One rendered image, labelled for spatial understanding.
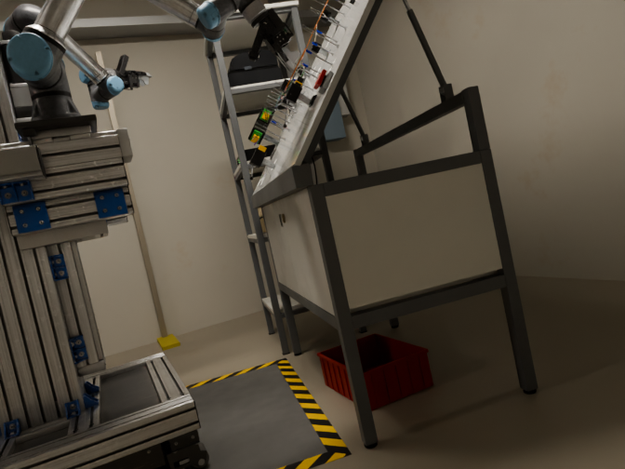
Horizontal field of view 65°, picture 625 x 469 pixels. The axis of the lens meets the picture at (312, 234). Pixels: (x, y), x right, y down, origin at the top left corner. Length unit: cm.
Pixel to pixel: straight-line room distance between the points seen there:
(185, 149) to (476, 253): 290
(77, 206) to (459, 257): 122
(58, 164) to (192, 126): 251
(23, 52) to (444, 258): 135
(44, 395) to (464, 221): 149
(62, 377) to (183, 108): 270
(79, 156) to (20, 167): 20
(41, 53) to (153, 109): 253
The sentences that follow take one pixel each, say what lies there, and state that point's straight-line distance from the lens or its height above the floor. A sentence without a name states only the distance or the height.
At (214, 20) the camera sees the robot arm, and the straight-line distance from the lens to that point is 172.
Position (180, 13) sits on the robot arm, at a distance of 185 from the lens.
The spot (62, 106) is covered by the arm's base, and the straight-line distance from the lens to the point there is 175.
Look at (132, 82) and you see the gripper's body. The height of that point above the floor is 153.
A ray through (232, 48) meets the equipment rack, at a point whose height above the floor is 183.
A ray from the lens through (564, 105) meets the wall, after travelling 315.
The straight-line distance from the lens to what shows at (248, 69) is 284.
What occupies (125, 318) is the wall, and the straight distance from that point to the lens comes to 398.
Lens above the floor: 73
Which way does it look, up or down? 3 degrees down
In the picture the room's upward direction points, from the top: 12 degrees counter-clockwise
